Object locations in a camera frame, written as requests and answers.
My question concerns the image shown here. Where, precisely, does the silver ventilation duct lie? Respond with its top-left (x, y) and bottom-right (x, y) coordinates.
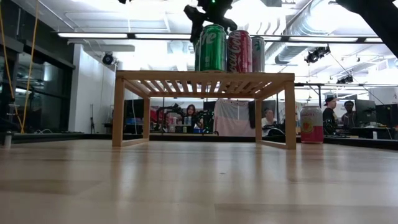
top-left (273, 0), bottom-right (383, 65)

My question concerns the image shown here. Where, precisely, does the black monitor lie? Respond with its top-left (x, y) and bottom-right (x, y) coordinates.
top-left (354, 99), bottom-right (377, 124)
top-left (375, 104), bottom-right (398, 128)

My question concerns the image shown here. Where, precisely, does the black left table frame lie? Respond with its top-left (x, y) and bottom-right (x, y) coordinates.
top-left (12, 132), bottom-right (114, 144)

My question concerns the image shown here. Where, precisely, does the pink and white cloth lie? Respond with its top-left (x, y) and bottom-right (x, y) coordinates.
top-left (213, 99), bottom-right (257, 137)

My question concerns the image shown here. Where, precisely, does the black overhead light bar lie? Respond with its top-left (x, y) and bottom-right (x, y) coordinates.
top-left (55, 30), bottom-right (398, 44)

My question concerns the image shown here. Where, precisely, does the person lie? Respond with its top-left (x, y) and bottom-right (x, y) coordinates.
top-left (185, 104), bottom-right (198, 125)
top-left (341, 100), bottom-right (358, 128)
top-left (322, 95), bottom-right (339, 136)
top-left (262, 108), bottom-right (279, 127)

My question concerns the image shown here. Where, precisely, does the black background robot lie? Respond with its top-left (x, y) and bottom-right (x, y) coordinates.
top-left (195, 108), bottom-right (216, 133)

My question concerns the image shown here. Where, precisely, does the black round ceiling lamp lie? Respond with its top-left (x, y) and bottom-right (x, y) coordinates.
top-left (101, 52), bottom-right (114, 66)

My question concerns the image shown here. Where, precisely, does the pink and white can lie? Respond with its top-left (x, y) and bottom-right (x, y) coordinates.
top-left (300, 105), bottom-right (325, 144)

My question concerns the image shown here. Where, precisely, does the dark glass partition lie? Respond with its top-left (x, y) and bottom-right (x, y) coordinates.
top-left (0, 37), bottom-right (76, 134)

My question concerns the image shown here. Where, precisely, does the black right table frame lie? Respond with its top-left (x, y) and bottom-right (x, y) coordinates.
top-left (325, 136), bottom-right (398, 151)

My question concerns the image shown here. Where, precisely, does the black panel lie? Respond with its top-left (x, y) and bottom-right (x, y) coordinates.
top-left (126, 99), bottom-right (146, 125)
top-left (203, 101), bottom-right (218, 133)

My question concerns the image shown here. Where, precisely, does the yellow extension cable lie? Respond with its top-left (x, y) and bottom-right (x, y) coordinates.
top-left (0, 0), bottom-right (40, 135)

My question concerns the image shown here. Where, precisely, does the black table frame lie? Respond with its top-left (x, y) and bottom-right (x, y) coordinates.
top-left (325, 136), bottom-right (398, 151)
top-left (12, 132), bottom-right (114, 144)

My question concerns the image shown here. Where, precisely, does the wooden slatted shelf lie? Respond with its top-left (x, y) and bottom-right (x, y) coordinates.
top-left (112, 70), bottom-right (299, 151)

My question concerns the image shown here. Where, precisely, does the black ceiling device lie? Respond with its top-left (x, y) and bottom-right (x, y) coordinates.
top-left (336, 74), bottom-right (355, 85)
top-left (304, 45), bottom-right (331, 65)

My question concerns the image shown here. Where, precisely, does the tall slim white can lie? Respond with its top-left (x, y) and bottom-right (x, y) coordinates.
top-left (251, 36), bottom-right (266, 73)

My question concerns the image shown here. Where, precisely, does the red Coca-Cola can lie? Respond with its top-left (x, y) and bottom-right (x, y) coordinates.
top-left (226, 29), bottom-right (253, 73)

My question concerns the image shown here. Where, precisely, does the black tripod stand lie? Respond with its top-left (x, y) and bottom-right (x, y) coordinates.
top-left (88, 104), bottom-right (96, 134)

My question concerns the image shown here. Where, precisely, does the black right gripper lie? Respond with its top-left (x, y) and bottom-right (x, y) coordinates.
top-left (183, 0), bottom-right (239, 44)

